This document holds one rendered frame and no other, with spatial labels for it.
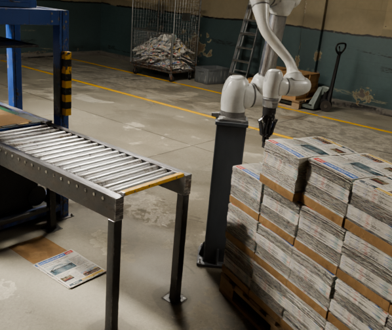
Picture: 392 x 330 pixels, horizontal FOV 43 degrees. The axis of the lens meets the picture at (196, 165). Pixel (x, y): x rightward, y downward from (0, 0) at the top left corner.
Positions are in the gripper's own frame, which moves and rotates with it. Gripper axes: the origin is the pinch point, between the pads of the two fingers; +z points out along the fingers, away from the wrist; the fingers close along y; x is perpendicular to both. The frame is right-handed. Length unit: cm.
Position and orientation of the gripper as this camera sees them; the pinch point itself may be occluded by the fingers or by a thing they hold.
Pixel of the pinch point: (265, 141)
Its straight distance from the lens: 289.6
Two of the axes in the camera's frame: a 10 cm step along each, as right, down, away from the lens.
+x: -4.8, -3.2, 8.1
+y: 8.7, -0.9, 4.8
